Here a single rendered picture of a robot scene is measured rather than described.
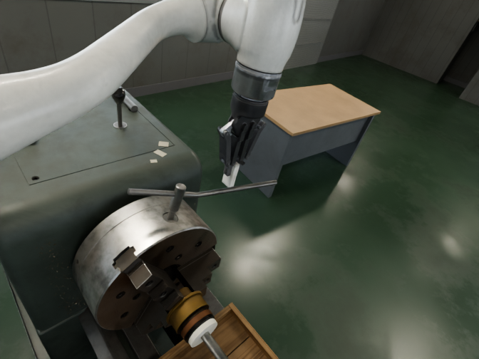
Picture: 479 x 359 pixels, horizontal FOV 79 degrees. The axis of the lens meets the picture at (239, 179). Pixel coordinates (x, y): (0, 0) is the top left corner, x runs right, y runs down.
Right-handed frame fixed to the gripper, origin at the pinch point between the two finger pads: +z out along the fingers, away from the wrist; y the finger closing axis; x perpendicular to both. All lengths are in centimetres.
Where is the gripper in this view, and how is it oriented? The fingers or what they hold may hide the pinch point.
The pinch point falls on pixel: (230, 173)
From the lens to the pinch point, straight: 70.5
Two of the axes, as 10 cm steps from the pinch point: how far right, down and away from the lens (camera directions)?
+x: -6.6, -5.7, 4.9
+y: 7.2, -2.7, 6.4
